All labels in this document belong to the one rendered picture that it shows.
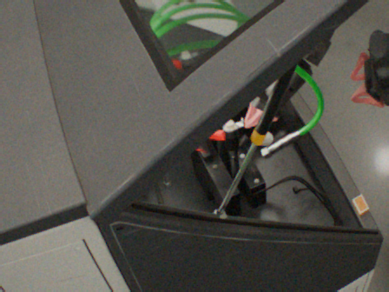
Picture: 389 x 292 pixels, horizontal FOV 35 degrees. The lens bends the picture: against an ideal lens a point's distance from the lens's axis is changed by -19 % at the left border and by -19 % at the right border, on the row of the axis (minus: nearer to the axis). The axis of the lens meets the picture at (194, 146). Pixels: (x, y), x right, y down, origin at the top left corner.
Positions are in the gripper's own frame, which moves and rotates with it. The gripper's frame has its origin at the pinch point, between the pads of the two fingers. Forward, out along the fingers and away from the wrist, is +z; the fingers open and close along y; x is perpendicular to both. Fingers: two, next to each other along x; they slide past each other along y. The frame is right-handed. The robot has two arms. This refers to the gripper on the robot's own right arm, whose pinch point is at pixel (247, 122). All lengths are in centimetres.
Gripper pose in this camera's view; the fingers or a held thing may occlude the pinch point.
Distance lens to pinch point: 149.3
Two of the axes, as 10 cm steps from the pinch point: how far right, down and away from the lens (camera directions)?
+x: 1.5, 7.5, -6.5
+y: -8.1, -2.8, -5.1
